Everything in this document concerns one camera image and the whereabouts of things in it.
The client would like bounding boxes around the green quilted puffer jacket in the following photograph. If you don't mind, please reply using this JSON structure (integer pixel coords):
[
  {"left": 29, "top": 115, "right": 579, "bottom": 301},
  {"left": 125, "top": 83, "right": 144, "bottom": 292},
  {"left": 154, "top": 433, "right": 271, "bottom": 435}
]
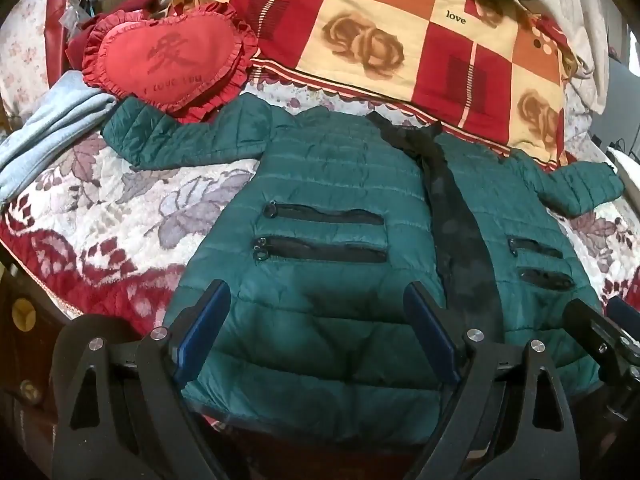
[{"left": 103, "top": 94, "right": 624, "bottom": 445}]

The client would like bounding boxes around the floral red white bedspread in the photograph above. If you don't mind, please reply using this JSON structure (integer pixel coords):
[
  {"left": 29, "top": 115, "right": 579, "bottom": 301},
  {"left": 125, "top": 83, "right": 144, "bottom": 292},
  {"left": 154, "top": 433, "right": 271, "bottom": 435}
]
[{"left": 1, "top": 133, "right": 258, "bottom": 332}]

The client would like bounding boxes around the light blue folded cloth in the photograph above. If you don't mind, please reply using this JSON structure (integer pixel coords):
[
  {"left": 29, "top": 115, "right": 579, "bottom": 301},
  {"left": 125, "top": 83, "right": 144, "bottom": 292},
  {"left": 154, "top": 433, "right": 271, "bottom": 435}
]
[{"left": 1, "top": 70, "right": 117, "bottom": 206}]

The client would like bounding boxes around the red cream checkered rose blanket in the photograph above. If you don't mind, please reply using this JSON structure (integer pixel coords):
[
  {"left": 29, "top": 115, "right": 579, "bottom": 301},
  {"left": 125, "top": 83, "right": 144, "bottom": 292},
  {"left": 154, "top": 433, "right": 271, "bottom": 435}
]
[{"left": 169, "top": 0, "right": 577, "bottom": 169}]

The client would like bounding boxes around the red heart-shaped ruffled pillow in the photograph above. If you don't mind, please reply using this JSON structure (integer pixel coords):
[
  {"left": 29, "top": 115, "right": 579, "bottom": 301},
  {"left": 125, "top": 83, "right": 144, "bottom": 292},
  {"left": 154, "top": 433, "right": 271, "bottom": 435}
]
[{"left": 72, "top": 1, "right": 258, "bottom": 124}]

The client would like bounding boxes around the white floral bed sheet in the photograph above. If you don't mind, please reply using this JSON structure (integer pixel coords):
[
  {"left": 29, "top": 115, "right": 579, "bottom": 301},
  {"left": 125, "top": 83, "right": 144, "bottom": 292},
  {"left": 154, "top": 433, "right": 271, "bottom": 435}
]
[{"left": 241, "top": 79, "right": 435, "bottom": 128}]

